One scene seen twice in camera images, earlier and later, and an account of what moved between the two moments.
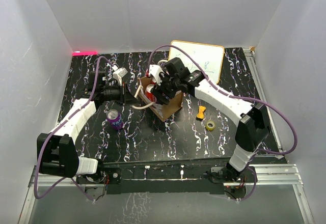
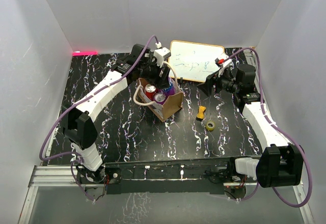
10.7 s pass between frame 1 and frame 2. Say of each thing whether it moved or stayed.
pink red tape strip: stayed
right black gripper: moved
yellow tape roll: stayed
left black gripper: moved
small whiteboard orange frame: stayed
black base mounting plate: stayed
